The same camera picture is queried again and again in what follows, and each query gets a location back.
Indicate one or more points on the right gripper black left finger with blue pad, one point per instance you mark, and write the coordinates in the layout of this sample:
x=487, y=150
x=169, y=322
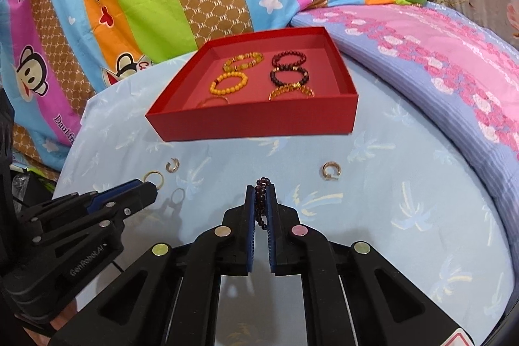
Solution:
x=169, y=296

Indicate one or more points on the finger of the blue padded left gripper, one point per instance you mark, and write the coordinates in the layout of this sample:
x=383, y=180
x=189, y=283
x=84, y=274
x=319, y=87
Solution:
x=102, y=198

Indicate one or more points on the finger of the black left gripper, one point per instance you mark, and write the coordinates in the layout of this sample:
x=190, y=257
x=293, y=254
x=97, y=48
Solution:
x=126, y=205

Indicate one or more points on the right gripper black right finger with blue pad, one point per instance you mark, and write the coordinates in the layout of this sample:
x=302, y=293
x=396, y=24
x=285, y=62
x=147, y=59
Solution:
x=352, y=294

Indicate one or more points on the dark garnet small bead strand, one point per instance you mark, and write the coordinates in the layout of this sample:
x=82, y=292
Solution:
x=260, y=208

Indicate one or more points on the person's left hand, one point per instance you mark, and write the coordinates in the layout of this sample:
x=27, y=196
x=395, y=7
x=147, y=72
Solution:
x=57, y=323

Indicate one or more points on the thin rose gold bangle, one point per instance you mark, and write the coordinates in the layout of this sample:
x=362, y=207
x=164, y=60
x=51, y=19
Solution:
x=212, y=100

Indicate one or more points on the gold woven bangle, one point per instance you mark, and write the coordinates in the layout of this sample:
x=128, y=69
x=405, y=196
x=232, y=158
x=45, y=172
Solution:
x=292, y=87

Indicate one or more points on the red cardboard box tray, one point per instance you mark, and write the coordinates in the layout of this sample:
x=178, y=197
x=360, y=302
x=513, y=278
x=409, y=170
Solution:
x=175, y=116

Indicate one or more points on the pink blue floral blanket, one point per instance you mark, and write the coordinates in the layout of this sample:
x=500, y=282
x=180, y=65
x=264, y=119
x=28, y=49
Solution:
x=460, y=75

